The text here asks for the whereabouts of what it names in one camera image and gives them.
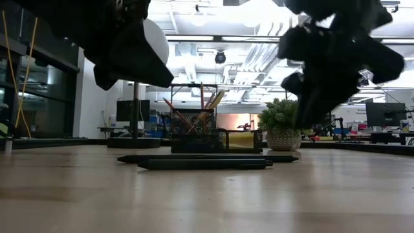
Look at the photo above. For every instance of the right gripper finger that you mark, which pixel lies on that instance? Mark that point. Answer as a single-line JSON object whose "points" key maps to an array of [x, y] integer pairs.
{"points": [[294, 84], [323, 94]]}

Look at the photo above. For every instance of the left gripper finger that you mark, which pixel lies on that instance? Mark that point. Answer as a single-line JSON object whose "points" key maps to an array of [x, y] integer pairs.
{"points": [[103, 77], [139, 64]]}

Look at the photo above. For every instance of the yellow sticky notes pad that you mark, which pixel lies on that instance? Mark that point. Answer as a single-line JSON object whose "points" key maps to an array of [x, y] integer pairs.
{"points": [[241, 139]]}

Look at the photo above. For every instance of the black pen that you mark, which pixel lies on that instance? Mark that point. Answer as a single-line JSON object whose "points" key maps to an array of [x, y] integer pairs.
{"points": [[258, 159], [155, 159], [203, 164]]}

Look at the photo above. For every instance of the black mesh desk organizer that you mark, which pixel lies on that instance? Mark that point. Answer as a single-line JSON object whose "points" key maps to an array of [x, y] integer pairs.
{"points": [[194, 139]]}

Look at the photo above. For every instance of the white globe lamp black base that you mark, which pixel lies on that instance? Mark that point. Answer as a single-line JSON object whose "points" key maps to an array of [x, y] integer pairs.
{"points": [[158, 42]]}

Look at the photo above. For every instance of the black background monitor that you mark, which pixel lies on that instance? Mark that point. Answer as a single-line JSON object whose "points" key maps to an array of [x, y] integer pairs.
{"points": [[124, 110], [385, 113]]}

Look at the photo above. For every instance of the green potted plant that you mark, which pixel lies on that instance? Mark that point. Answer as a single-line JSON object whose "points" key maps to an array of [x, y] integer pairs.
{"points": [[278, 119]]}

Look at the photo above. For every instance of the overhead beam with light strips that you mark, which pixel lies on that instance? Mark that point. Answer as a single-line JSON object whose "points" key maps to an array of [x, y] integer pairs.
{"points": [[242, 39]]}

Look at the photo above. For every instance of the white blue cup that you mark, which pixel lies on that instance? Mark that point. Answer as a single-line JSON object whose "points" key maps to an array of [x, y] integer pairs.
{"points": [[405, 126]]}

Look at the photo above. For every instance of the black overhead camera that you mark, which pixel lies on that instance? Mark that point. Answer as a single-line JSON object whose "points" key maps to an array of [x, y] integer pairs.
{"points": [[220, 57]]}

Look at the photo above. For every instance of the black table frame rails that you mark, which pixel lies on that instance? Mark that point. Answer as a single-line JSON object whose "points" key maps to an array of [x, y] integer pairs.
{"points": [[48, 143]]}

